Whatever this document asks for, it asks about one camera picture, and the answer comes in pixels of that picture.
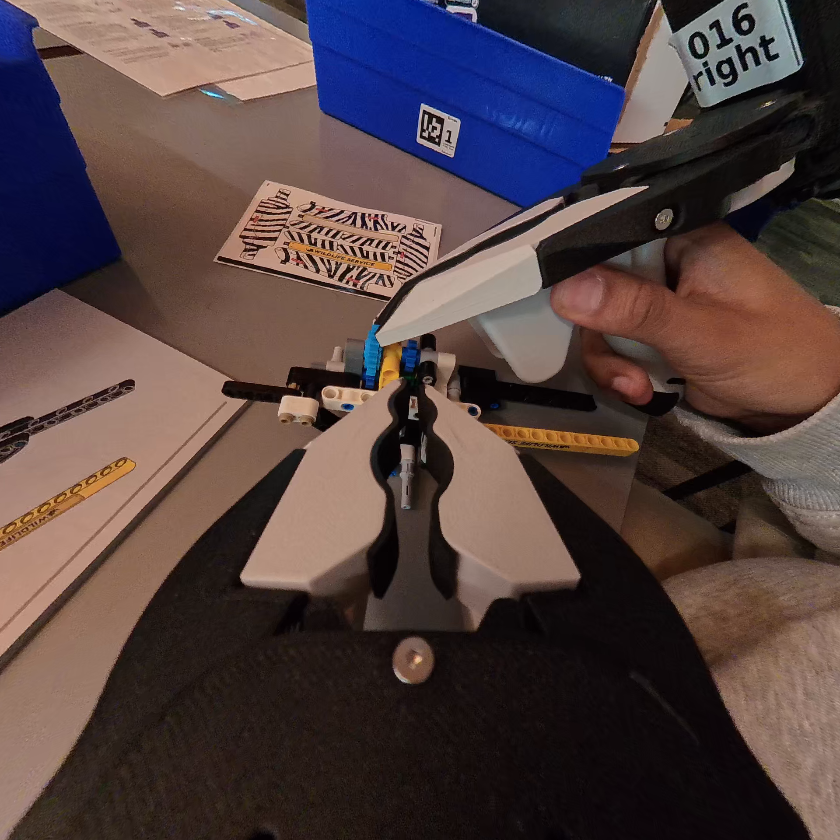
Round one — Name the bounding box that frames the yellow lego beam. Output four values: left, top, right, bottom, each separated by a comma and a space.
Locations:
482, 423, 641, 457

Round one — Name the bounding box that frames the zebra striped sticker sheet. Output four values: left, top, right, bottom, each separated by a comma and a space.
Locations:
214, 180, 442, 301

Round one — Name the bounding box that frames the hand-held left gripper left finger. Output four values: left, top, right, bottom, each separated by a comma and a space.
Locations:
239, 379, 403, 601

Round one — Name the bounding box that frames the person's right hand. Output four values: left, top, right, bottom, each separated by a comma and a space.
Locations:
550, 220, 840, 434

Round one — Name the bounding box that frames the multicoloured lego assembly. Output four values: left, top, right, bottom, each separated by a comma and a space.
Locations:
222, 331, 598, 513

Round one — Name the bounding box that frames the white marker tag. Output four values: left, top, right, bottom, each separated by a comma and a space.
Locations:
416, 104, 462, 158

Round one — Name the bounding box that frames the lego instruction booklet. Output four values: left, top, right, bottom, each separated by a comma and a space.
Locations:
0, 289, 253, 670

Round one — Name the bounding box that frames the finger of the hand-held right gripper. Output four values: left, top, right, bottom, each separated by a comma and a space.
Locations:
371, 186, 649, 329
376, 244, 547, 347

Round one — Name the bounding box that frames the person's right forearm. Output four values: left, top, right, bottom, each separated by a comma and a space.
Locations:
672, 387, 840, 555

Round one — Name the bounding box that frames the person's grey trouser leg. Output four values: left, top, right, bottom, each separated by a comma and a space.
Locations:
663, 558, 840, 840

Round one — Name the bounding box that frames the printed paper sheet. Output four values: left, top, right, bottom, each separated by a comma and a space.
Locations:
7, 0, 315, 98

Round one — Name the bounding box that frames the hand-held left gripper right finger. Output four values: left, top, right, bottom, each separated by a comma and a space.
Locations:
420, 386, 581, 632

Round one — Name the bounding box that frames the blue plastic bin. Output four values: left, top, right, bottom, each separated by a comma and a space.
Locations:
305, 0, 626, 208
0, 0, 122, 316

